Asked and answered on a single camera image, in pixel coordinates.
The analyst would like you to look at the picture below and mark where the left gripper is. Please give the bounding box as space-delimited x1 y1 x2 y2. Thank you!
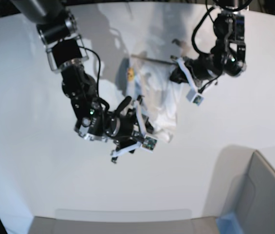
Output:
169 55 219 94

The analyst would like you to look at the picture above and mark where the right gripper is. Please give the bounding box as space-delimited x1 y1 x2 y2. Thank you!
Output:
110 96 153 163

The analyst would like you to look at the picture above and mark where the white printed t-shirt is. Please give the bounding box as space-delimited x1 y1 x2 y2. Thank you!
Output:
126 55 183 143

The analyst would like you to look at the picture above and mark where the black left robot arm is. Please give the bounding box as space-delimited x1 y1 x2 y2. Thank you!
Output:
182 0 250 94

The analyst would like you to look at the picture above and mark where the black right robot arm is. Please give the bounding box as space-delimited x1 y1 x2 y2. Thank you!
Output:
13 0 157 163

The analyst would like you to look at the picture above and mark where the grey partition panel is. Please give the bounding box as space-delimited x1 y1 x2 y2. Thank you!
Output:
202 145 275 234

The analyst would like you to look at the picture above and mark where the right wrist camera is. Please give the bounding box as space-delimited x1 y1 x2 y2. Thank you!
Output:
141 135 158 152

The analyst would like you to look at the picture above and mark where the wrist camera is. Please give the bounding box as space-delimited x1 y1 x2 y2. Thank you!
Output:
141 135 158 152
186 90 204 106

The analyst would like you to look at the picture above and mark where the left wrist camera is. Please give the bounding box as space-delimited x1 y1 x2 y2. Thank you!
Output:
186 90 204 106

